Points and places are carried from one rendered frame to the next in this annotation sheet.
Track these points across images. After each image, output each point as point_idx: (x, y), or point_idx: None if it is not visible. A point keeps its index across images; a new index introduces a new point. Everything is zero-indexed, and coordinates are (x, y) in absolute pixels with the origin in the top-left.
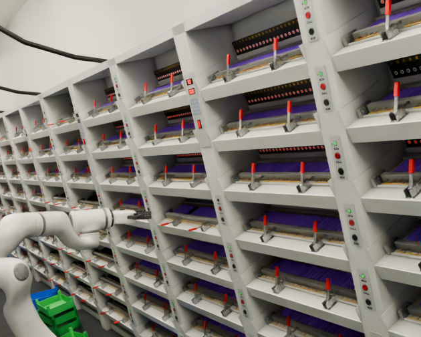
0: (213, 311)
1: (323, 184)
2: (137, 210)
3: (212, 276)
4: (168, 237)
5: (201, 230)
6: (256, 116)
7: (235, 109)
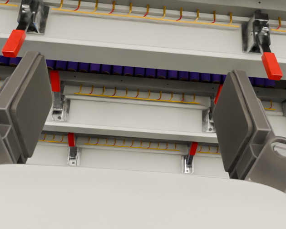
0: (148, 169)
1: None
2: (26, 76)
3: (205, 137)
4: None
5: (248, 50)
6: None
7: None
